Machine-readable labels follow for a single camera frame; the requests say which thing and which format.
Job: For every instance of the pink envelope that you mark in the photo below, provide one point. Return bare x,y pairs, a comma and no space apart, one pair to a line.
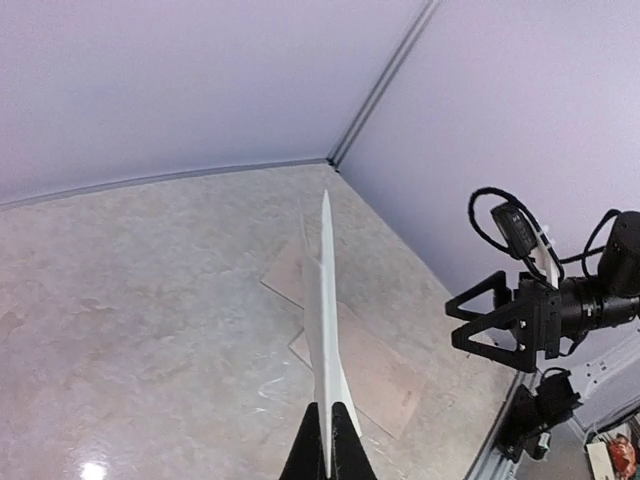
296,274

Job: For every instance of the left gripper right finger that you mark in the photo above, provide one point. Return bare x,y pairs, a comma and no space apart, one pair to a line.
349,459

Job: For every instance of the beige ornate letter paper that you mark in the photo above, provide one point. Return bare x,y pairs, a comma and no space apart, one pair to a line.
321,328

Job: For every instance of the pink printed card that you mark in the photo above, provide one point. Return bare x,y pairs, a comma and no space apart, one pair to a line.
385,387

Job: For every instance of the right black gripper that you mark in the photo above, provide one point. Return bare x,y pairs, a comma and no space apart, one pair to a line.
535,318

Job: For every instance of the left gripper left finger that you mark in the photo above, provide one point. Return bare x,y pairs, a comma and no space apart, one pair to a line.
303,461

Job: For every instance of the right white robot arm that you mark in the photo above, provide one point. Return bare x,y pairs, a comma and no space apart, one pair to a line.
607,299

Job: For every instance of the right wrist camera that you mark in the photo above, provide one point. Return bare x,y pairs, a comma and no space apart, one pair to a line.
526,241

